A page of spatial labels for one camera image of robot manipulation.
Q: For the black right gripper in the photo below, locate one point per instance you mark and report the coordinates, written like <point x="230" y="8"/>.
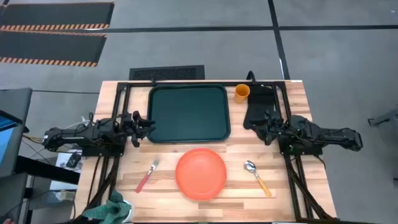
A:
<point x="273" y="130"/>

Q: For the orange plastic cup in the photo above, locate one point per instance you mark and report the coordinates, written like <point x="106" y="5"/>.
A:
<point x="242" y="92"/>

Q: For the black oven mitt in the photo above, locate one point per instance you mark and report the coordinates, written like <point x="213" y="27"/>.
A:
<point x="259" y="99"/>

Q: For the black side desk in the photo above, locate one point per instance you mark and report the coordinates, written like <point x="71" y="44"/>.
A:
<point x="46" y="169"/>

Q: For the orange plastic plate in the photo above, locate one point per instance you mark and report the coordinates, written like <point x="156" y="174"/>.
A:
<point x="201" y="174"/>

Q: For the monitor with blue screen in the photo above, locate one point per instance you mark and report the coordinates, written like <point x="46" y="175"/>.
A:
<point x="7" y="140"/>

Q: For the dark green plastic tray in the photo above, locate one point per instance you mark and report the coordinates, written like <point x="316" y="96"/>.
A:
<point x="189" y="113"/>

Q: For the small black handheld device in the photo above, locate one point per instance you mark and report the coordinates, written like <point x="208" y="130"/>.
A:
<point x="73" y="160"/>

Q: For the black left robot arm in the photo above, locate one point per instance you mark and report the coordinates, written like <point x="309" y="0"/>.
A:
<point x="77" y="135"/>

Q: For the green plant in white pot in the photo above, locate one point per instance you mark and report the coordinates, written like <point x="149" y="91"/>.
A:
<point x="109" y="210"/>

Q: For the grey metal stand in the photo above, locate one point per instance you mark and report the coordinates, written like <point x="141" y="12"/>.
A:
<point x="385" y="119"/>

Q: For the black floor vent grille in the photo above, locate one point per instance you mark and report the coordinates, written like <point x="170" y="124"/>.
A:
<point x="166" y="73"/>

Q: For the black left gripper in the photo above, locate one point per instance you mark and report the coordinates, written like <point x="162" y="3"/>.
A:
<point x="130" y="129"/>

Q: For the white paper sheet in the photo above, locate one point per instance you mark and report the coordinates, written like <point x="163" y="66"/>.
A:
<point x="60" y="183"/>

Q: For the clear plastic bottle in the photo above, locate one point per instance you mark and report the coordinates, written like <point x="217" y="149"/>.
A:
<point x="66" y="195"/>

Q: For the black hazard-striped floor mat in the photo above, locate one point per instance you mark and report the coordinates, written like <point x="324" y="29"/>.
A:
<point x="49" y="46"/>
<point x="56" y="14"/>

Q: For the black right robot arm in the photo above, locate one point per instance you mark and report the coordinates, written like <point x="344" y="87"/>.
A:
<point x="335" y="137"/>

